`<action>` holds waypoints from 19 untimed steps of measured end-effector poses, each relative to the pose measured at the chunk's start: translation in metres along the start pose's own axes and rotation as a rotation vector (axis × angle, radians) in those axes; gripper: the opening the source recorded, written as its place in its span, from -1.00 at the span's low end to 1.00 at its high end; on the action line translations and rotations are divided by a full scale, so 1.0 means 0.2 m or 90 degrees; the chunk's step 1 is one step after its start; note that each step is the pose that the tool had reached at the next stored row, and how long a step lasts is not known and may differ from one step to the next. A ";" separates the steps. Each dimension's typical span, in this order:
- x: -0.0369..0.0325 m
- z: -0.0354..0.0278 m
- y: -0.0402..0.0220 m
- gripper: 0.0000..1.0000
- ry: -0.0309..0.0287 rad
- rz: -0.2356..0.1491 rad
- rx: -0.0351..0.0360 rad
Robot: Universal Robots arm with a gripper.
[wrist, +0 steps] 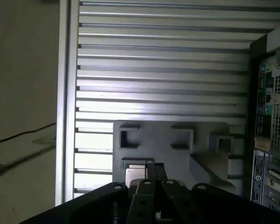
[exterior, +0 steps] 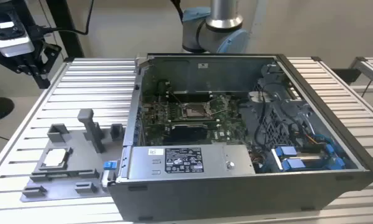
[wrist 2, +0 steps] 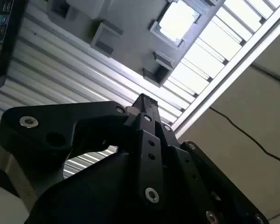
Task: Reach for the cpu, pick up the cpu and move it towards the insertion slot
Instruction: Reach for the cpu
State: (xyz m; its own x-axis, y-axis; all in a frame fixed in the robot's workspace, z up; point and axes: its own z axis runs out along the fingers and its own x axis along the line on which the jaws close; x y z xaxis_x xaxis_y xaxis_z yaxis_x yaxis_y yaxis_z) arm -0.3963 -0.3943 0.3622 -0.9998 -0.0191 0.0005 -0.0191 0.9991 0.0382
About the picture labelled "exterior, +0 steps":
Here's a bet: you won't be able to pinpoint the black camera cable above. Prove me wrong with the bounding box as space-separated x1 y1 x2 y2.
33 0 96 36

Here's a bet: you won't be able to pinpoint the orange and yellow wires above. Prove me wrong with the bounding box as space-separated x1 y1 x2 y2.
304 132 326 147

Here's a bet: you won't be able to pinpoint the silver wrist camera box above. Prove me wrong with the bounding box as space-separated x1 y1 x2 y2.
0 14 36 58

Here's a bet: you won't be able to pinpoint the black power supply label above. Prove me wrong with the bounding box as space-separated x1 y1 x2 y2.
164 147 204 174

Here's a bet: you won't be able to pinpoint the black RAM slot bank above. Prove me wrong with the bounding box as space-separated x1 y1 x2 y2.
170 91 213 103
169 119 218 128

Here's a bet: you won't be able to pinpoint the green motherboard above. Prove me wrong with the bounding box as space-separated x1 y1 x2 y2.
141 79 256 147

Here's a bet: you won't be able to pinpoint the metal slat side table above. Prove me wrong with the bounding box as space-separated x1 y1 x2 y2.
349 56 373 113

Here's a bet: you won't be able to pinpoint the metal socket cover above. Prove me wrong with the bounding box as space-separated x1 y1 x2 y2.
205 95 233 115

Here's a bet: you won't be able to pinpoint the black plastic drive cage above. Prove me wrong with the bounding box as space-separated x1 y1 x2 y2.
238 77 306 150

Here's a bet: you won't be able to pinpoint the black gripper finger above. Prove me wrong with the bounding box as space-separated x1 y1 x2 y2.
0 50 34 76
33 42 62 90

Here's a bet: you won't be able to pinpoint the silver power supply box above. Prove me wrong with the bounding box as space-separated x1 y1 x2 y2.
121 144 257 183

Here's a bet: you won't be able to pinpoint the black upright stand pole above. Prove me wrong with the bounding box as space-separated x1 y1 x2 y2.
45 0 85 63

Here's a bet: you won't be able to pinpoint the blue disk bay carrier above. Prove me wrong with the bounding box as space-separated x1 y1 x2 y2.
281 158 306 171
274 145 297 156

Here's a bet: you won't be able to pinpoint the silver CPU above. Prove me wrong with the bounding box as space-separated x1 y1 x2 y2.
42 149 70 167

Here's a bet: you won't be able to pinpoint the black square heatsink block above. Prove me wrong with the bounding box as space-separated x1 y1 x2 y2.
162 127 208 146

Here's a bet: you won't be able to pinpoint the black open PC case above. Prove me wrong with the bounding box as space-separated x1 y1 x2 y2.
106 53 373 222

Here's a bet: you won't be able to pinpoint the thin metal locking lever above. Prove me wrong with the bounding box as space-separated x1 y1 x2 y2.
168 90 185 105

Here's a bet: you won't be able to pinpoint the CPU socket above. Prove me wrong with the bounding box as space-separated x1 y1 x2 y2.
180 102 210 119

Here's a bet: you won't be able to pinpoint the grey parts rack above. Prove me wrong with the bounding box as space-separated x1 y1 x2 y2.
20 108 125 203

